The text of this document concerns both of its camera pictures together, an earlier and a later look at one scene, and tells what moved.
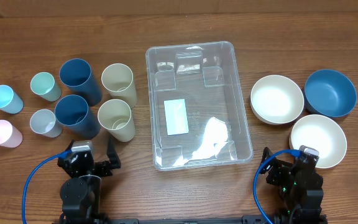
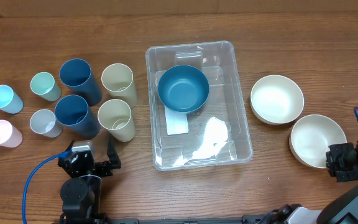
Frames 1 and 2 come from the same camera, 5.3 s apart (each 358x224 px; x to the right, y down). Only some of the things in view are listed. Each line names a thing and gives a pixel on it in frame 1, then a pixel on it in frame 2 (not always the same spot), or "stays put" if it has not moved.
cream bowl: x=276 y=99 stays put
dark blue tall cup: x=76 y=74 stays put
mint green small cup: x=43 y=84 stays put
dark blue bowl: x=330 y=93 → x=183 y=88
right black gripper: x=278 y=168 → x=333 y=171
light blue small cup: x=2 y=97 stays put
